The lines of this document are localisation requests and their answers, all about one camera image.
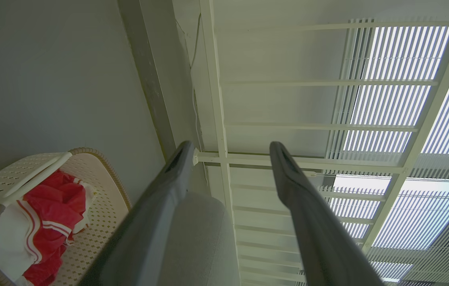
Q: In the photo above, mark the white garment with red trim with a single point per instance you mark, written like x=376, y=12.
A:
x=10, y=242

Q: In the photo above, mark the red garment with white stripes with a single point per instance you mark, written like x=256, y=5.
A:
x=55, y=206

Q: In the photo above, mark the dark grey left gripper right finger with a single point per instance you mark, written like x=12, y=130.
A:
x=316, y=230

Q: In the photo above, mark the grey fabric sofa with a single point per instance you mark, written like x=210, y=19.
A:
x=200, y=242

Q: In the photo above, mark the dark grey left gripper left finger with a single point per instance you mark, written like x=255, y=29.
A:
x=145, y=222

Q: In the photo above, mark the white window blinds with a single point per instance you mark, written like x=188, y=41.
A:
x=399, y=59

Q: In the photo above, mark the white metal railing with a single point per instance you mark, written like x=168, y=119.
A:
x=214, y=79

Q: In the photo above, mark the cream perforated plastic laundry basket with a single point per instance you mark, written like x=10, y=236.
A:
x=101, y=222

